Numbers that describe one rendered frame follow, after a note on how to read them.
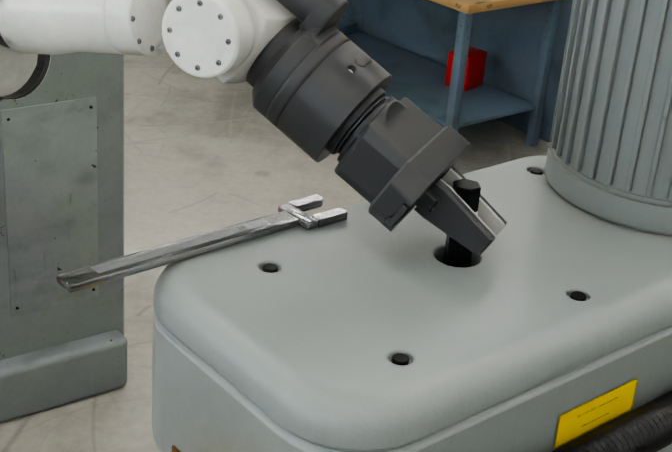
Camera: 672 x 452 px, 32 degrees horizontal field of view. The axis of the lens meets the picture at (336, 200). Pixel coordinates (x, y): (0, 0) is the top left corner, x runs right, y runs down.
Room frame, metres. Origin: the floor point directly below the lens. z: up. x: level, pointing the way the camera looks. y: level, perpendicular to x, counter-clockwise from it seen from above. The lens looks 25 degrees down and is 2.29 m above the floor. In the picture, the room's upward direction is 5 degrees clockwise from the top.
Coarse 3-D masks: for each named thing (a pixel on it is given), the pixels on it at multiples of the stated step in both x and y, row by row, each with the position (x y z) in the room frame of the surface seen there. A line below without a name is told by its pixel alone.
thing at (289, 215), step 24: (264, 216) 0.82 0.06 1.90; (288, 216) 0.82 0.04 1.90; (312, 216) 0.83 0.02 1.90; (336, 216) 0.83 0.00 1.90; (192, 240) 0.77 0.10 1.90; (216, 240) 0.77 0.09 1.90; (240, 240) 0.78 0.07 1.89; (96, 264) 0.72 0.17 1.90; (120, 264) 0.72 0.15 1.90; (144, 264) 0.73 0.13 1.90; (72, 288) 0.69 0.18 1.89
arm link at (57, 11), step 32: (0, 0) 0.91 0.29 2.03; (32, 0) 0.90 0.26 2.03; (64, 0) 0.89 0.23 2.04; (96, 0) 0.88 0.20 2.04; (0, 32) 0.91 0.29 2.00; (32, 32) 0.90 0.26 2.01; (64, 32) 0.89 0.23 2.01; (96, 32) 0.88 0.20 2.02; (0, 64) 0.93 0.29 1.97; (32, 64) 0.96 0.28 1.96; (0, 96) 0.96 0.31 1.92
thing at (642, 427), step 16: (656, 400) 0.75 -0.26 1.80; (624, 416) 0.72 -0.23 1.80; (640, 416) 0.72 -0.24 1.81; (656, 416) 0.72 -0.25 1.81; (592, 432) 0.70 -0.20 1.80; (608, 432) 0.70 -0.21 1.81; (624, 432) 0.70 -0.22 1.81; (640, 432) 0.70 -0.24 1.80; (656, 432) 0.71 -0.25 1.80; (560, 448) 0.68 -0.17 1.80; (576, 448) 0.67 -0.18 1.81; (592, 448) 0.68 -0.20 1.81; (608, 448) 0.68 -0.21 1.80; (624, 448) 0.69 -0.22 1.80; (640, 448) 0.70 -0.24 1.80; (656, 448) 0.71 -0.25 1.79
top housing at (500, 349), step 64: (512, 192) 0.92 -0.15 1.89; (256, 256) 0.77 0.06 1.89; (320, 256) 0.77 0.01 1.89; (384, 256) 0.78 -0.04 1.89; (512, 256) 0.80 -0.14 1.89; (576, 256) 0.81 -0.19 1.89; (640, 256) 0.82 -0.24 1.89; (192, 320) 0.68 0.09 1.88; (256, 320) 0.67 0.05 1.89; (320, 320) 0.68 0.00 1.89; (384, 320) 0.69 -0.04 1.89; (448, 320) 0.69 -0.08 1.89; (512, 320) 0.70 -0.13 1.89; (576, 320) 0.71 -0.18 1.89; (640, 320) 0.74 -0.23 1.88; (192, 384) 0.67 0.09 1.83; (256, 384) 0.62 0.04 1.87; (320, 384) 0.60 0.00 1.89; (384, 384) 0.61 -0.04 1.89; (448, 384) 0.62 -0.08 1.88; (512, 384) 0.65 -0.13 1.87; (576, 384) 0.70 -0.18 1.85; (640, 384) 0.75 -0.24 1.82; (192, 448) 0.67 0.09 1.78; (256, 448) 0.62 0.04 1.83; (320, 448) 0.58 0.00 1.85; (384, 448) 0.58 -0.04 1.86; (448, 448) 0.61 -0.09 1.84; (512, 448) 0.66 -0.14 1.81
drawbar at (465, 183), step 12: (456, 180) 0.80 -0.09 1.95; (468, 180) 0.80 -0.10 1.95; (456, 192) 0.79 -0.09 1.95; (468, 192) 0.78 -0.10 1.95; (468, 204) 0.78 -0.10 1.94; (444, 252) 0.80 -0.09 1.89; (456, 252) 0.79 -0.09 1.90; (468, 252) 0.79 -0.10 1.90; (456, 264) 0.79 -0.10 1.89; (468, 264) 0.79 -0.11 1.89
